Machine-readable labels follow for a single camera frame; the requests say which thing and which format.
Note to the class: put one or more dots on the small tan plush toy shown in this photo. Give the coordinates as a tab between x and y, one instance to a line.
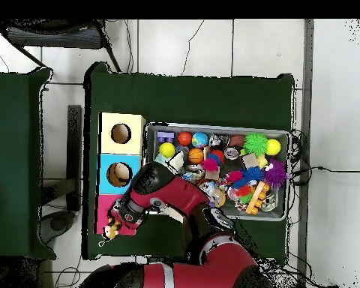
110	231

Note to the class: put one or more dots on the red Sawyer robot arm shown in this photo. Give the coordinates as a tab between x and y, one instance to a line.
174	192

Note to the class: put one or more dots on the wooden box with three holes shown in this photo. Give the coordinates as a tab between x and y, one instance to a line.
105	186

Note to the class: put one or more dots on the clear mesh bin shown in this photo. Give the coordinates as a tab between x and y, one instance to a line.
151	148

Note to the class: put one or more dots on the dark round floor base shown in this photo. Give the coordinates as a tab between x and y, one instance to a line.
58	223

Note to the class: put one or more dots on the yellow plastic ball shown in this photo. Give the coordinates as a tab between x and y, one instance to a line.
273	147
167	150

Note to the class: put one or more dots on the black upright panel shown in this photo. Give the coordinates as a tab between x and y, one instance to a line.
74	150

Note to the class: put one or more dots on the small orange basketball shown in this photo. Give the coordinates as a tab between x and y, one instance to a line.
196	156

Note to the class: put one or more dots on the red-orange ball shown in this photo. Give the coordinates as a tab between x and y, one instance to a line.
184	138

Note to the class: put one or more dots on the blue globe ball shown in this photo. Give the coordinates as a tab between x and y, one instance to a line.
200	140

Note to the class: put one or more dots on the orange toy building block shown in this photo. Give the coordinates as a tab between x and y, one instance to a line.
257	199

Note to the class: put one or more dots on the green cloth side table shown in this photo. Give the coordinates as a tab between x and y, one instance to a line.
15	150

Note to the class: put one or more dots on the dark green table cloth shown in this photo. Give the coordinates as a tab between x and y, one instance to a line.
198	99

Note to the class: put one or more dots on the green spiky rubber ball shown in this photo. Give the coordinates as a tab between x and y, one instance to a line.
256	144

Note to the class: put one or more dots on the purple spiky monster toy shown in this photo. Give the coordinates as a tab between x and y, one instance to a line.
276	172

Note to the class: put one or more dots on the black office chair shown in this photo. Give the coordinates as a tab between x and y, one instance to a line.
54	37

